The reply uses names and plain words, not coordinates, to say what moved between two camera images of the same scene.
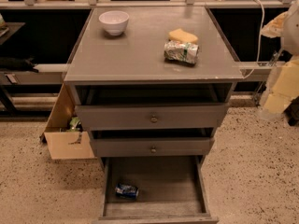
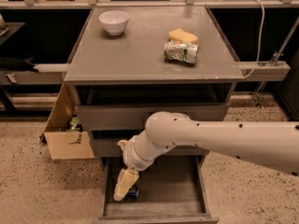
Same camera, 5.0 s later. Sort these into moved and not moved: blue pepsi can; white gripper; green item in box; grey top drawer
Moved: white gripper
Not moved: grey top drawer; blue pepsi can; green item in box
